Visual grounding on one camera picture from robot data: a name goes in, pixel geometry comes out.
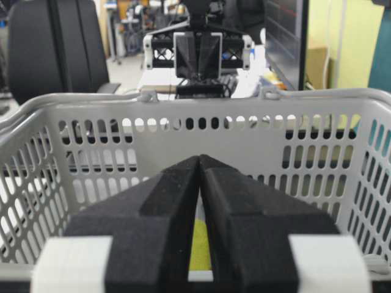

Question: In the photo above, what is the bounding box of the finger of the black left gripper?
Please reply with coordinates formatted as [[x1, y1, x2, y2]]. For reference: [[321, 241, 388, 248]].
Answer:
[[174, 32, 198, 76], [198, 32, 222, 77]]

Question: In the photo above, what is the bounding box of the yellow cloth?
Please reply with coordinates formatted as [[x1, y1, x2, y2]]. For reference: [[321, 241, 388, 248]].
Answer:
[[189, 219, 212, 271]]

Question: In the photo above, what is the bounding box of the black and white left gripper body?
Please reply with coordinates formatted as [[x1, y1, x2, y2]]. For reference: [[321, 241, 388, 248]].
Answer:
[[143, 21, 252, 98]]

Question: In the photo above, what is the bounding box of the black monitor screen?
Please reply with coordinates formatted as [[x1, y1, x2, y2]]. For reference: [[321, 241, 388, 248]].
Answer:
[[264, 0, 309, 90]]

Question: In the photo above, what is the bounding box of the grey plastic shopping basket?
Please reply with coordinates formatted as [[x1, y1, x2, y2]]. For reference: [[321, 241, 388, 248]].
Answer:
[[1, 89, 390, 283]]

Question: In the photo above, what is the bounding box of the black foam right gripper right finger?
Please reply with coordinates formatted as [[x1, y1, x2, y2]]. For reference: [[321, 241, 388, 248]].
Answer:
[[200, 154, 373, 292]]

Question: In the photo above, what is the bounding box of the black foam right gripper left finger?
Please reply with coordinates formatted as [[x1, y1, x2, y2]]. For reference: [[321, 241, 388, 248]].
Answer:
[[32, 154, 201, 293]]

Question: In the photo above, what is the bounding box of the black office chair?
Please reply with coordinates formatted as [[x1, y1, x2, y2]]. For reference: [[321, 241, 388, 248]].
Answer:
[[7, 1, 120, 105]]

